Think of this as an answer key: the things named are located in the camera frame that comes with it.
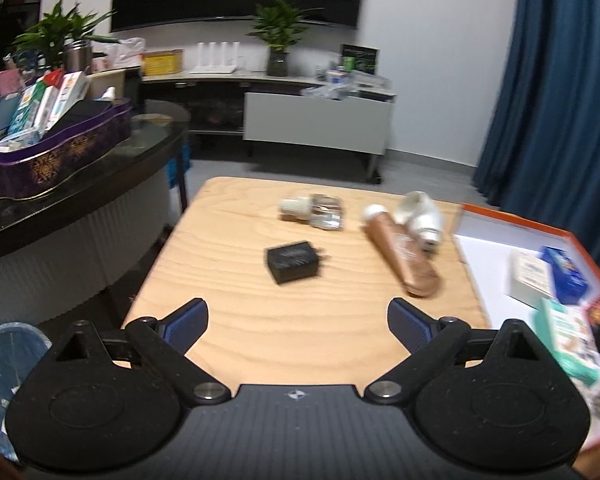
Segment white grey product box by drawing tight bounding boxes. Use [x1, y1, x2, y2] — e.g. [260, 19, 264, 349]
[506, 249, 555, 310]

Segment adhesive bandages box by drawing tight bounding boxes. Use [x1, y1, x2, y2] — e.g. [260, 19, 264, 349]
[533, 299, 600, 387]

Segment blue dental floss box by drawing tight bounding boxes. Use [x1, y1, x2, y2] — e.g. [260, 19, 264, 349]
[541, 246, 588, 304]

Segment bronze cosmetic tube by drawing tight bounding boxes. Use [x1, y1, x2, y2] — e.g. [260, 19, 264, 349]
[362, 204, 442, 298]

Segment white cone plug device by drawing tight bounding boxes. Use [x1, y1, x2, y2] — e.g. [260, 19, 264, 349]
[393, 191, 444, 254]

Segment orange white shallow box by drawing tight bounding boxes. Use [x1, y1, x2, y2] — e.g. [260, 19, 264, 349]
[452, 205, 600, 451]

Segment black small charger box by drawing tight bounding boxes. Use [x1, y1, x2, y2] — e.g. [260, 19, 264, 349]
[264, 240, 329, 285]

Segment blue floor bag with boxes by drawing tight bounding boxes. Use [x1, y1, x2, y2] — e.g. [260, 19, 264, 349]
[168, 142, 190, 188]

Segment black glass side table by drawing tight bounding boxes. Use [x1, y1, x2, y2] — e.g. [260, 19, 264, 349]
[0, 102, 192, 331]

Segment dark blue curtain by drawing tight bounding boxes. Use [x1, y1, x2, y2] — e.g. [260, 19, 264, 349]
[474, 0, 600, 268]

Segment purple gold storage tin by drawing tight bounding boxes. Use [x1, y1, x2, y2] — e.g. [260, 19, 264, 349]
[0, 98, 132, 200]

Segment white TV cabinet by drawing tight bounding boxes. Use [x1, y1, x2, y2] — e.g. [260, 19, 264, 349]
[140, 72, 396, 184]

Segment white wifi router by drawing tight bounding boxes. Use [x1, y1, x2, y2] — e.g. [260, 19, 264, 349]
[189, 41, 240, 75]

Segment yellow cardboard box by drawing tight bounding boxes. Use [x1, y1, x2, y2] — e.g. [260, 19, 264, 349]
[143, 49, 183, 77]

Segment black green product box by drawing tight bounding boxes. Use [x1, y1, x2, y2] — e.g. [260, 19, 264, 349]
[340, 44, 379, 75]

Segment white plastic bag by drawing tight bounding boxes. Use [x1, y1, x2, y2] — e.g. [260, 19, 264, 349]
[96, 37, 146, 70]

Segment large potted green plant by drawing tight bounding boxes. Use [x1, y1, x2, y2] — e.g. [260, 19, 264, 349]
[12, 0, 119, 70]

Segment potted bamboo plant on cabinet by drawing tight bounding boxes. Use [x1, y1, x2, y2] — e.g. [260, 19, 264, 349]
[248, 0, 321, 77]

